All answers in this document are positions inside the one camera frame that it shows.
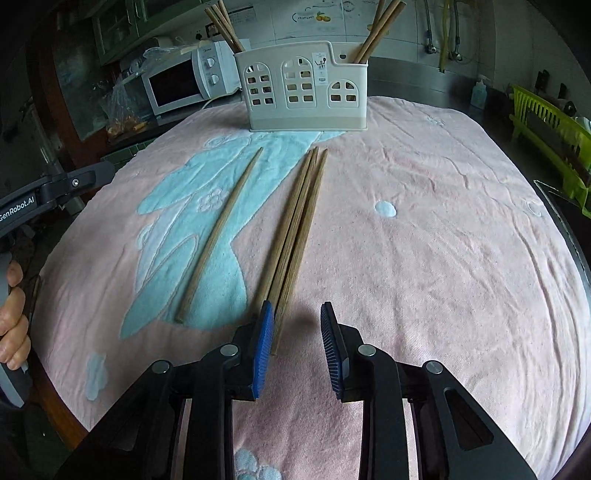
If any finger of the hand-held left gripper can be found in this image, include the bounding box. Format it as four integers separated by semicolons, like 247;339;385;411
39;161;115;203

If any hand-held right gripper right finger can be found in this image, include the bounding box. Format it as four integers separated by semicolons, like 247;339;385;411
321;301;543;480

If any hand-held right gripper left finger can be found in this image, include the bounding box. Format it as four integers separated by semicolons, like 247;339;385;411
55;300;275;480

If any white plastic chopstick holder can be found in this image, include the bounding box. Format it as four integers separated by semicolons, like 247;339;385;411
233;41;369;134

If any person's left hand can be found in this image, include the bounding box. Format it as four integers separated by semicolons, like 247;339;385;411
0;261;32;371

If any green base cabinet drawer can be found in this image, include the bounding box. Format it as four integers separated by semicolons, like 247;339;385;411
104;137;154;168

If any clear plastic bag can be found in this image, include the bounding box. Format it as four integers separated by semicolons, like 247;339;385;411
104;46;158;136

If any pink towel with blue pattern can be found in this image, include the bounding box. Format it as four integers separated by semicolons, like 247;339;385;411
34;95;591;480

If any white microwave oven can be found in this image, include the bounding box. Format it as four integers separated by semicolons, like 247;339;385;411
141;41;241;117

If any steel kitchen sink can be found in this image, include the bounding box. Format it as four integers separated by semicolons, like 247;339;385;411
533;179;591;278

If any dish soap pump bottle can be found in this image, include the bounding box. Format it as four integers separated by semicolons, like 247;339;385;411
471;74;489;110

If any green plastic dish rack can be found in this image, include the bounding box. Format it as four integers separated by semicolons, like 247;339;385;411
509;84;591;209

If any green wall cabinet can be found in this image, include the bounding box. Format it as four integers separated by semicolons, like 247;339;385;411
90;0;185;65

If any white microwave power cord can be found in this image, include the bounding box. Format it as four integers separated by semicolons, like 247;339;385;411
201;89;241;110

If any fruit wall sticker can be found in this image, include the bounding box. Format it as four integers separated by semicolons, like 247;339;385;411
291;0;345;24

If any yellow gas hose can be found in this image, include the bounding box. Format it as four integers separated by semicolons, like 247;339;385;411
438;0;456;73

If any braided metal water hose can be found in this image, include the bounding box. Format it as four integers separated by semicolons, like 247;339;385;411
422;0;440;54
450;0;465;62

